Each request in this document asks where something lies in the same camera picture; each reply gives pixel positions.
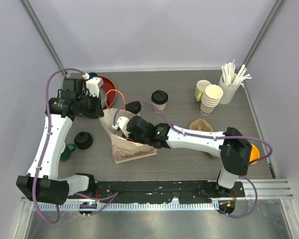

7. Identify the brown paper bag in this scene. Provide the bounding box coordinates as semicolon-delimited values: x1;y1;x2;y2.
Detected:
99;89;157;164

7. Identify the red round tray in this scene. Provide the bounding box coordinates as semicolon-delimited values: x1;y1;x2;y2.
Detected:
98;76;117;109

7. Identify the yellow-green mug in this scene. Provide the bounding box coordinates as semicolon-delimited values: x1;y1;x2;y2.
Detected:
194;80;211;102

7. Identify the dark blue mug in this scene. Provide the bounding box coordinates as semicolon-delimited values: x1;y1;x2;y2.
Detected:
89;72;98;79

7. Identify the white straw holder cup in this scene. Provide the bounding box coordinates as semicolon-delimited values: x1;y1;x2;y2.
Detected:
218;75;243;105

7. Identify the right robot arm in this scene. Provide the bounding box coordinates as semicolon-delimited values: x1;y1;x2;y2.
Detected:
123;116;252;197

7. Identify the aluminium rail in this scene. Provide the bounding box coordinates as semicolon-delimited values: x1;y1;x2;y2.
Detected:
16;177;293;214

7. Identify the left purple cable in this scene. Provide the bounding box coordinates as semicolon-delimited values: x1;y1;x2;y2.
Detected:
32;68;119;224

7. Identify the stack of black lids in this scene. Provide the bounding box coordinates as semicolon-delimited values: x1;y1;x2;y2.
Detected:
74;131;93;150

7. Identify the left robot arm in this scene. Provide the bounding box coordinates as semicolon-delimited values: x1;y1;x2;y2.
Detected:
16;77;104;205

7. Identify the black cup lid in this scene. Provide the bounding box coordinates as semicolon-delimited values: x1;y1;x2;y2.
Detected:
125;101;142;114
151;90;168;105

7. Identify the orange bowl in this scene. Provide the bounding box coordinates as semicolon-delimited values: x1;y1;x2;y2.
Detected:
249;144;260;165

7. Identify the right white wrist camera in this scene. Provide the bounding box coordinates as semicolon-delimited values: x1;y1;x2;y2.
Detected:
112;117;130;137

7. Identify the bundle of wrapped straws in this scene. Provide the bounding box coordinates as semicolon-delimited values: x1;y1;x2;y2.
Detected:
221;60;252;87

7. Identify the teal mug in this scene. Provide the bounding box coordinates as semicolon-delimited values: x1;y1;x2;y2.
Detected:
60;143;77;161

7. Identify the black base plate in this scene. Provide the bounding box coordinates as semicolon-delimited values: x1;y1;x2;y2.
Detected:
81;180;245;204

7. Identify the stack of paper cups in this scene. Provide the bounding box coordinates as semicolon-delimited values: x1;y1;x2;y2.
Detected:
200;85;223;116

